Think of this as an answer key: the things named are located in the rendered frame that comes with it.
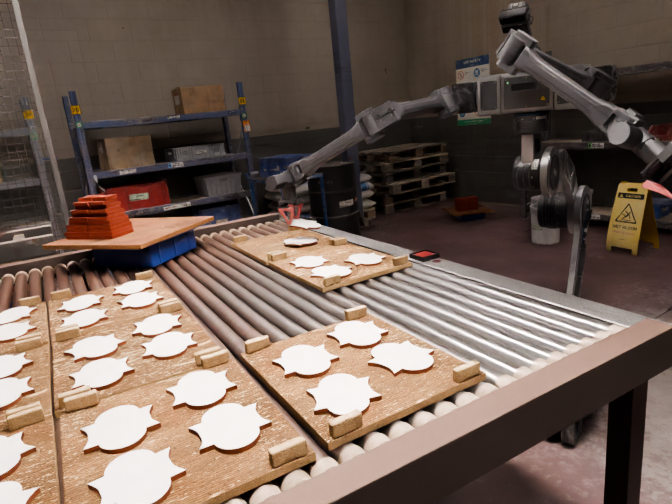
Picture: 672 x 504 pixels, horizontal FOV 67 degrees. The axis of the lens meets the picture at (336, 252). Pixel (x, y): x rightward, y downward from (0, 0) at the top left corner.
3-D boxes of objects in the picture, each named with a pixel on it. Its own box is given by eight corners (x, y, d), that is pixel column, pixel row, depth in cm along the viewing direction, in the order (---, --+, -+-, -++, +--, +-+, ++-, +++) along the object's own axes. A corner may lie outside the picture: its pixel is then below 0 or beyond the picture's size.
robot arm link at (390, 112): (395, 123, 170) (382, 96, 170) (369, 142, 180) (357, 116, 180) (464, 107, 199) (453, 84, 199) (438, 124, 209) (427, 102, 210)
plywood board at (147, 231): (128, 222, 253) (128, 218, 252) (214, 219, 235) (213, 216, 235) (43, 249, 208) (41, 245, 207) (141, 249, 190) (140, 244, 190)
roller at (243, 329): (158, 252, 247) (156, 243, 246) (408, 470, 82) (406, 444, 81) (148, 254, 245) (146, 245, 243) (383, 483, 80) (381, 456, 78)
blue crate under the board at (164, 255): (143, 247, 240) (139, 226, 237) (198, 247, 229) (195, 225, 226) (93, 267, 212) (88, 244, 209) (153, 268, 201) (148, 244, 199)
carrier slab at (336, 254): (347, 246, 206) (347, 242, 205) (412, 266, 171) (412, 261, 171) (268, 265, 189) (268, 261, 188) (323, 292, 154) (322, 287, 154)
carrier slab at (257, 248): (302, 231, 240) (301, 228, 240) (346, 246, 206) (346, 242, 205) (231, 246, 224) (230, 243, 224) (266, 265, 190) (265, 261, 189)
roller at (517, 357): (236, 236, 265) (235, 227, 264) (568, 387, 101) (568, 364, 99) (227, 238, 263) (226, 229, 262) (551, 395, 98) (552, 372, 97)
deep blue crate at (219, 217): (233, 227, 662) (229, 200, 653) (244, 232, 628) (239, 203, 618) (195, 235, 639) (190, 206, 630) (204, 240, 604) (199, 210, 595)
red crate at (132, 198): (161, 201, 608) (156, 177, 600) (171, 204, 571) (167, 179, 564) (102, 211, 574) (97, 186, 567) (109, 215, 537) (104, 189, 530)
